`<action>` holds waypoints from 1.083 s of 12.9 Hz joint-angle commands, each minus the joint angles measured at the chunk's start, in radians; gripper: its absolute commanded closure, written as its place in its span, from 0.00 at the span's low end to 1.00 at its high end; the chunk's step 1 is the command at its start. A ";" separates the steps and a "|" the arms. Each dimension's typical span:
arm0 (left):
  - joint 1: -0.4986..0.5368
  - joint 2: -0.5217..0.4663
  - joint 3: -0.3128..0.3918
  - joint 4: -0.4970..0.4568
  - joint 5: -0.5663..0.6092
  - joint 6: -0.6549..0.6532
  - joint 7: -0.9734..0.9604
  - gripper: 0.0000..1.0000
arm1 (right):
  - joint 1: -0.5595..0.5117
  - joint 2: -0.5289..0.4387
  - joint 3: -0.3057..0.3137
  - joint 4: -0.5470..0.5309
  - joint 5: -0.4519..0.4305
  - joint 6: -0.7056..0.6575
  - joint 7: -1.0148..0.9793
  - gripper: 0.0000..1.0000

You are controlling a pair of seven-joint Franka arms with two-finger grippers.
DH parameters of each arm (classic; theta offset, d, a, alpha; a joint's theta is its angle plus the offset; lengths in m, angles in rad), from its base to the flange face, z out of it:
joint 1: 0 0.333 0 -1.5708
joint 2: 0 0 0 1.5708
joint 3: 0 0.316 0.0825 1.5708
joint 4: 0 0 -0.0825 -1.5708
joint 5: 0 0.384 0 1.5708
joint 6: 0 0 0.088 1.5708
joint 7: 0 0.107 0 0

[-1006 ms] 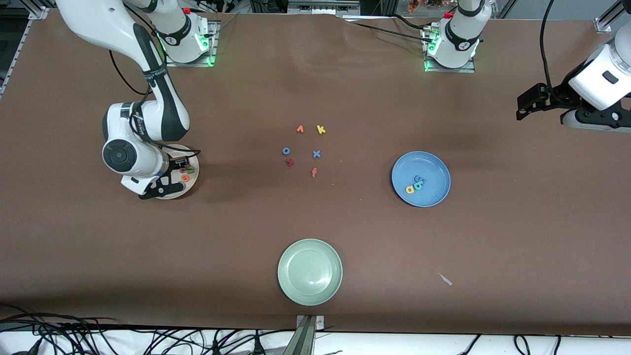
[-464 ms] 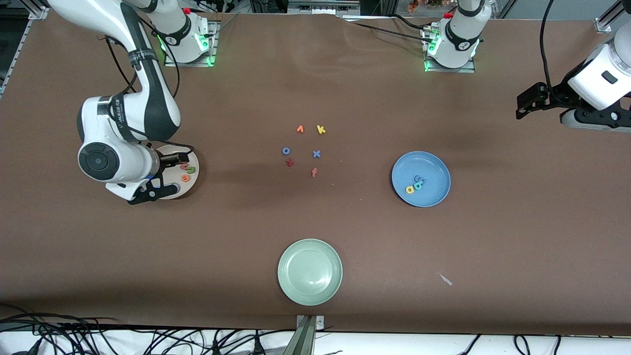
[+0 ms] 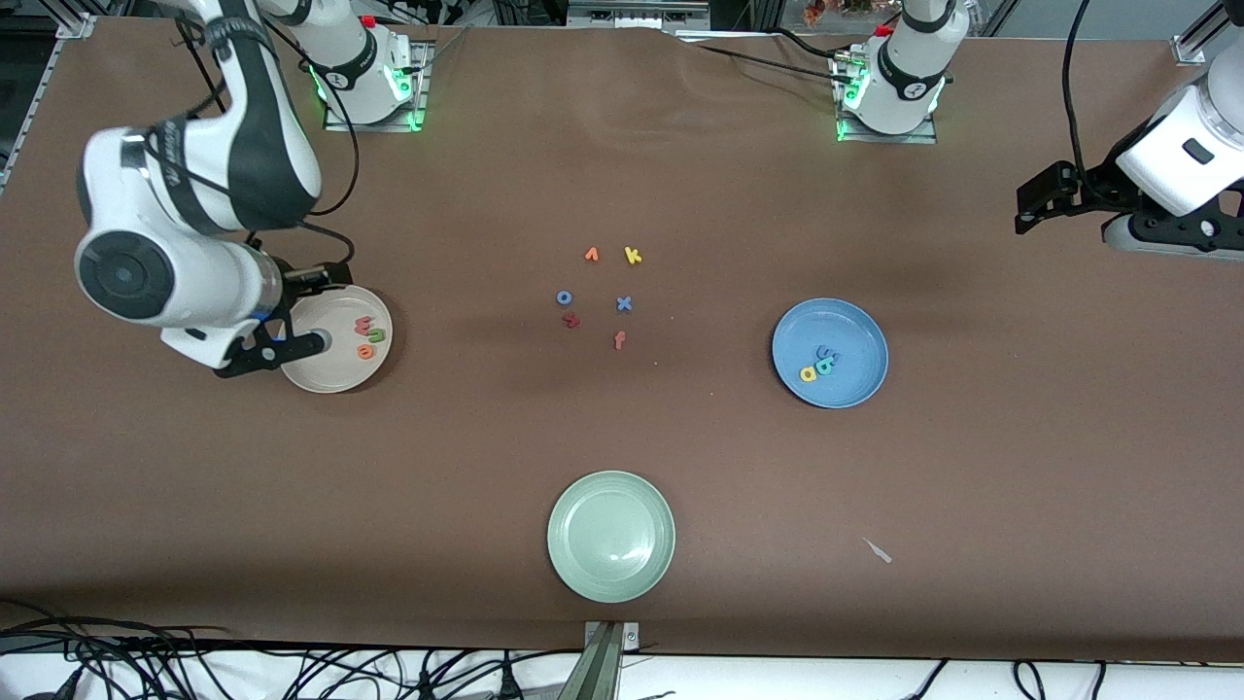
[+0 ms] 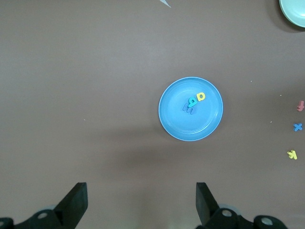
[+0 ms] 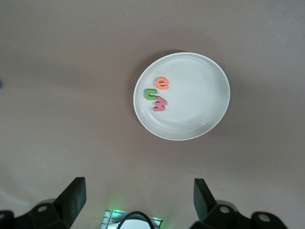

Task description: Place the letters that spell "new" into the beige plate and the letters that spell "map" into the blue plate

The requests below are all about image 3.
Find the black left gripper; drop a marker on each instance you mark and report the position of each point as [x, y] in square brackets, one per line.
[1082, 189]

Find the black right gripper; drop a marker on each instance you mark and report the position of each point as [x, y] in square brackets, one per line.
[297, 284]

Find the pink letter m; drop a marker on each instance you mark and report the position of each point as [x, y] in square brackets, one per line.
[364, 325]

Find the blue letter m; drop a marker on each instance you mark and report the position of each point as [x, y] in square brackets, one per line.
[829, 352]

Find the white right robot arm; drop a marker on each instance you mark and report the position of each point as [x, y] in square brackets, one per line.
[146, 277]

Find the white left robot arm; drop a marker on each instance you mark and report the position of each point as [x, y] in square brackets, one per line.
[909, 68]

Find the beige brown plate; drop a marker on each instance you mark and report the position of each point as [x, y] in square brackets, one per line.
[340, 374]

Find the brown table cover sheet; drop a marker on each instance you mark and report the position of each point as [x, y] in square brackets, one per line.
[292, 486]

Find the blue plate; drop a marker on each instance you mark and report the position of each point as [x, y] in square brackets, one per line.
[846, 331]

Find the pale green plate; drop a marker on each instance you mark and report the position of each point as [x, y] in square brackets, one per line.
[611, 536]

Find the small white paper scrap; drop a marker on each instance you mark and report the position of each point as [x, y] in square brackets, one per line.
[879, 551]

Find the metal equipment rack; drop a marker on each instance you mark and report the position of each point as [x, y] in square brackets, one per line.
[632, 12]

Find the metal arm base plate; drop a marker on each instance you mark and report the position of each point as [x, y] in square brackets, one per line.
[884, 138]
[374, 126]

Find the aluminium frame profile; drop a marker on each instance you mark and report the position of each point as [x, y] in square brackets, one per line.
[1193, 41]
[76, 21]

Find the metal camera stand bracket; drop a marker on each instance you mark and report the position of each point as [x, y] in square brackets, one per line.
[604, 671]

